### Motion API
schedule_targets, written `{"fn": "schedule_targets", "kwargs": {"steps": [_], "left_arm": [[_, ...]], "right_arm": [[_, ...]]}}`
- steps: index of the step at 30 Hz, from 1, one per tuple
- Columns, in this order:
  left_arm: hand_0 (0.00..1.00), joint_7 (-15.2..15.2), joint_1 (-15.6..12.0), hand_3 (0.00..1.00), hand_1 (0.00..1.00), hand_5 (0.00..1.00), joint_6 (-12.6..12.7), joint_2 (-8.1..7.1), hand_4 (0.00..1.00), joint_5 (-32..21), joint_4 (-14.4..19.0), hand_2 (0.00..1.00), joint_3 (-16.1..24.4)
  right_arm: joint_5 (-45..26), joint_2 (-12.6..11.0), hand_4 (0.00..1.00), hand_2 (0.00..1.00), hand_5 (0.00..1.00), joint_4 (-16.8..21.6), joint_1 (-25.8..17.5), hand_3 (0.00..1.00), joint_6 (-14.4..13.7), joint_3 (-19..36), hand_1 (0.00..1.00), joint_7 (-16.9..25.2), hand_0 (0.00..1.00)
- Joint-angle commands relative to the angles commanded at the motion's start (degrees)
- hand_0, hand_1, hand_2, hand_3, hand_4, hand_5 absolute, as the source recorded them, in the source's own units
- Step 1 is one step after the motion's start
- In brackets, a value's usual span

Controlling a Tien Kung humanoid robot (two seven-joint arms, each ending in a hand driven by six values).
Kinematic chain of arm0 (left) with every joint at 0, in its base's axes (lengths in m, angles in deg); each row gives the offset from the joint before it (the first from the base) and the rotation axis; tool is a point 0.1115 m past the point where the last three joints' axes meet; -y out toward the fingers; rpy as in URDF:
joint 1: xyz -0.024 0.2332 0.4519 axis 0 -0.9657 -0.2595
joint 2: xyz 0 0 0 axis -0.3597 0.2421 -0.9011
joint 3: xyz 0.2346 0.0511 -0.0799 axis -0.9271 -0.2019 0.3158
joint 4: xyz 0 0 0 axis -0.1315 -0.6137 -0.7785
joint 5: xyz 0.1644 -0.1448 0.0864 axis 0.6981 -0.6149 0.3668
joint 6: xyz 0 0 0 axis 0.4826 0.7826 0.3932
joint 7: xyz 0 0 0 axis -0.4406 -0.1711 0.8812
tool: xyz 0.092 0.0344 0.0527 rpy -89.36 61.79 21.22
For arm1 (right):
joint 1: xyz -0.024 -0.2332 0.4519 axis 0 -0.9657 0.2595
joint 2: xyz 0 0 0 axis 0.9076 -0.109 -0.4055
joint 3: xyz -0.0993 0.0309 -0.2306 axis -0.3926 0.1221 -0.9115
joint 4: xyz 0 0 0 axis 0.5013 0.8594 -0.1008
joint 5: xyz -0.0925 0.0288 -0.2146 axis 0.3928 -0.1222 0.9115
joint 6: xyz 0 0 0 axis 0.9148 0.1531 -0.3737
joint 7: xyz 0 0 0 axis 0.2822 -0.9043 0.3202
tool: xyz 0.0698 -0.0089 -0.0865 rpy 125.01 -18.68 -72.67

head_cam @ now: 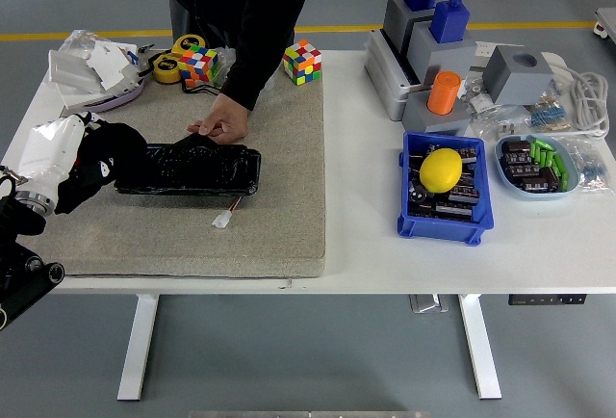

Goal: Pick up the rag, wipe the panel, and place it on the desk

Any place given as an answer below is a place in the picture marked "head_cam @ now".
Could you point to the person's left hand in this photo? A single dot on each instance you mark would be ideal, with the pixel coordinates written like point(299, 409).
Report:
point(228, 122)

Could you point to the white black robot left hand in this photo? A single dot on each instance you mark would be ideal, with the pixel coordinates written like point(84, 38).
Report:
point(45, 153)

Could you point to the black rag with red tag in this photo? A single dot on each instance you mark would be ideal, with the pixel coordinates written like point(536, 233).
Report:
point(122, 141)

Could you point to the person's left forearm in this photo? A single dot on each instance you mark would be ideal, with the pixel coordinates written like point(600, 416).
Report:
point(251, 76)

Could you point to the black table control panel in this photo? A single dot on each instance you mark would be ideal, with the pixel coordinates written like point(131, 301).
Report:
point(547, 299)

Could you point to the colourful Rubik's cube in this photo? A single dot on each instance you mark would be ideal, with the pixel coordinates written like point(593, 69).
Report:
point(198, 66)

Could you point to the white plastic case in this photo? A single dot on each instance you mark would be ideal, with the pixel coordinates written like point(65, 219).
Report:
point(69, 71)

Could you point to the purple tray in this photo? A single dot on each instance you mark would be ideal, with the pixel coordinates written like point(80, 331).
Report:
point(120, 100)

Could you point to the white-framed Rubik's cube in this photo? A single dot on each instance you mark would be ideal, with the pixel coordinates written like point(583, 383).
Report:
point(302, 62)

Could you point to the white card pieces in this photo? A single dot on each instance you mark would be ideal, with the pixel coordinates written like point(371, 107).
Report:
point(111, 66)

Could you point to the small black tool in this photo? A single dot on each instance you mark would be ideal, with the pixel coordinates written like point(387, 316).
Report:
point(146, 48)

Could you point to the crumpled clear plastic bag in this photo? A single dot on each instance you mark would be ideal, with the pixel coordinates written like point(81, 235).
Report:
point(79, 40)

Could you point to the grey-brown mat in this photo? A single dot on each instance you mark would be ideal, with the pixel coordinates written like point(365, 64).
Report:
point(192, 244)

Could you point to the grey holder block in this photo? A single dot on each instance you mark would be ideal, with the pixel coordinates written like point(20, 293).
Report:
point(433, 123)
point(394, 18)
point(443, 59)

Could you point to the black cylindrical capacitor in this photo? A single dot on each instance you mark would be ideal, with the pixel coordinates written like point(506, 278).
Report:
point(418, 193)
point(469, 154)
point(454, 210)
point(466, 195)

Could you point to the orange cylinder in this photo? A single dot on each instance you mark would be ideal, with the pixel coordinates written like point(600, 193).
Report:
point(444, 93)

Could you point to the yellow lemon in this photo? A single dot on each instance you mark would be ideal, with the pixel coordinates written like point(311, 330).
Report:
point(440, 170)

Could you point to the white table leg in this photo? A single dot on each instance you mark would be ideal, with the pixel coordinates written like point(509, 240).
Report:
point(137, 350)
point(481, 350)

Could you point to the blue plastic bin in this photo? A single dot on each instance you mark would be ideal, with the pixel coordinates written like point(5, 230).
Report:
point(443, 232)

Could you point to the clear bag of small parts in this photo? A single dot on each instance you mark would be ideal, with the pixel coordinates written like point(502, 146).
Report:
point(491, 117)

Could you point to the white power strip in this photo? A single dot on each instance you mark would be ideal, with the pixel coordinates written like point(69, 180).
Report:
point(483, 52)

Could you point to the brown cylindrical capacitor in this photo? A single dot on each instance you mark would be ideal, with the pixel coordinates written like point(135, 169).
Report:
point(541, 181)
point(516, 159)
point(516, 146)
point(523, 171)

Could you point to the light blue dish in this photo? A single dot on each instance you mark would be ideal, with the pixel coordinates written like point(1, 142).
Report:
point(510, 187)

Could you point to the grey block with round hole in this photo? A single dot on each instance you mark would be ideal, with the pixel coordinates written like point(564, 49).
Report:
point(515, 78)

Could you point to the green battery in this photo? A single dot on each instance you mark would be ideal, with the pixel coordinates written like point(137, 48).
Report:
point(534, 149)
point(546, 142)
point(558, 165)
point(542, 155)
point(549, 157)

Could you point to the bag of blue resistors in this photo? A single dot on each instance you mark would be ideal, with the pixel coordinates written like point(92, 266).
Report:
point(589, 167)
point(548, 114)

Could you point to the white cart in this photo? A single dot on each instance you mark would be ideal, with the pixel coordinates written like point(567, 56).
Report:
point(607, 25)

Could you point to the light grey enclosure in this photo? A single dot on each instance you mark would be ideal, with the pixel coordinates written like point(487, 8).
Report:
point(385, 86)

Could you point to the metal bracket under table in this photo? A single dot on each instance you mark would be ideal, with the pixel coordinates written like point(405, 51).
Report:
point(428, 303)

